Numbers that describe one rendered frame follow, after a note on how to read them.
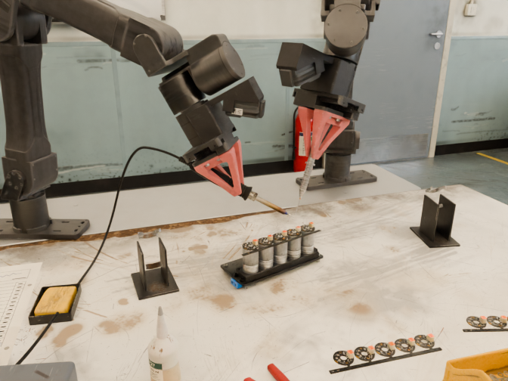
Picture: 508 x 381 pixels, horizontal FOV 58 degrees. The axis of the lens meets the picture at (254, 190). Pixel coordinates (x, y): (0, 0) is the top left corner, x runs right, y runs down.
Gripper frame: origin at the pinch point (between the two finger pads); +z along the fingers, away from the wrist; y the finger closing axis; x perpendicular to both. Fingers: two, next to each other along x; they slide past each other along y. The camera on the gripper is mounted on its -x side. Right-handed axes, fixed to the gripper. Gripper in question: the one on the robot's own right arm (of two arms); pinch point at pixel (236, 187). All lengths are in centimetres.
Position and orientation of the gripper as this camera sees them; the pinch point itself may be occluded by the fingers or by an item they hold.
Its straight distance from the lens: 73.4
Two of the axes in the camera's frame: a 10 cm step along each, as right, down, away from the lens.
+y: 1.9, -3.5, 9.2
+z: 4.8, 8.5, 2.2
